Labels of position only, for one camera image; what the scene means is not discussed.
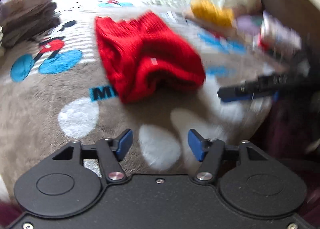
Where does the yellow knit garment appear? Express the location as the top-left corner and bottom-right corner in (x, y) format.
(190, 0), (235, 27)

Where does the cartoon mouse bed blanket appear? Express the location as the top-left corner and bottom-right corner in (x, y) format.
(1, 0), (287, 193)

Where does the red knit sweater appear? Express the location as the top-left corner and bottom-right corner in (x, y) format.
(94, 12), (206, 103)

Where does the stack of dark folded clothes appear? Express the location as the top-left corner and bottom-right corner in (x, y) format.
(1, 0), (60, 49)

